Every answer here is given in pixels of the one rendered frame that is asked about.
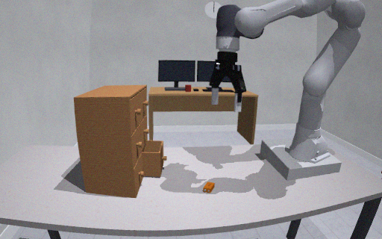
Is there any brown wooden drawer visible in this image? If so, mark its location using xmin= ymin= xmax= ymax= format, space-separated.
xmin=131 ymin=125 xmax=143 ymax=165
xmin=140 ymin=115 xmax=149 ymax=146
xmin=142 ymin=140 xmax=166 ymax=177
xmin=134 ymin=155 xmax=144 ymax=194
xmin=130 ymin=93 xmax=141 ymax=133
xmin=140 ymin=88 xmax=148 ymax=120

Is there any brown wooden chest of drawers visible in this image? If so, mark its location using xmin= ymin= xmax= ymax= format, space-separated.
xmin=74 ymin=85 xmax=147 ymax=198

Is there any orange nine-volt battery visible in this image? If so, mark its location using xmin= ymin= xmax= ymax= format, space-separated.
xmin=203 ymin=182 xmax=215 ymax=193

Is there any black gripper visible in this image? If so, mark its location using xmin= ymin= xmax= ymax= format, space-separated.
xmin=209 ymin=52 xmax=246 ymax=112

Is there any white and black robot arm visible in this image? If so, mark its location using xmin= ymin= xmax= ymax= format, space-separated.
xmin=216 ymin=0 xmax=366 ymax=164

